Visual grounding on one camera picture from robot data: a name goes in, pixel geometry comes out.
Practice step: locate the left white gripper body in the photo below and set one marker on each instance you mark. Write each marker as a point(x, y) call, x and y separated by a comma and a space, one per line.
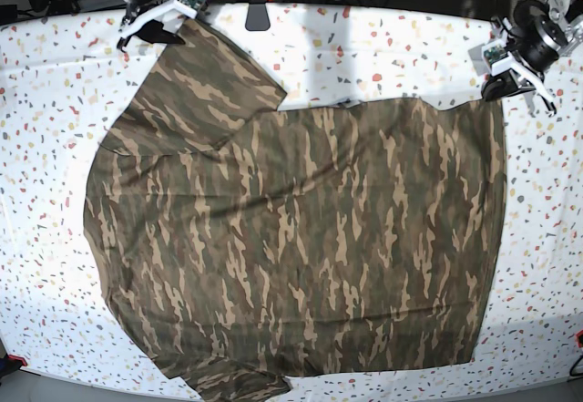
point(525, 79)

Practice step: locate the camouflage T-shirt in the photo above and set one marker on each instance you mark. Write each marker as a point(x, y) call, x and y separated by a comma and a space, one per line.
point(239, 246)

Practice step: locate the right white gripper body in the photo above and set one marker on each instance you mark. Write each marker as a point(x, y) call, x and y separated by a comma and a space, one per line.
point(132, 24)

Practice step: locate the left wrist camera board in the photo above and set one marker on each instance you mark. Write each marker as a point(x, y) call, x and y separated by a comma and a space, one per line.
point(492, 53)

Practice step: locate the red clamp right corner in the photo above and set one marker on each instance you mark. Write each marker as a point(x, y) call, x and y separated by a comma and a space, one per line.
point(579, 338)

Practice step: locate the terrazzo pattern table cloth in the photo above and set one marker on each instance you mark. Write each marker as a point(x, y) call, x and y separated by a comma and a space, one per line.
point(63, 83)

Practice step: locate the red clamp left corner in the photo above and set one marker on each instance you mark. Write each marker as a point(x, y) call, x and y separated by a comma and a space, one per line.
point(17, 361)

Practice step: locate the red clamp corner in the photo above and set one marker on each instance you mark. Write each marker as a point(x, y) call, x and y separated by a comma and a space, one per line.
point(579, 338)
point(17, 361)

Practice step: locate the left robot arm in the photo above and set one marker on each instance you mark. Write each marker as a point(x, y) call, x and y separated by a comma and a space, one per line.
point(522, 49)

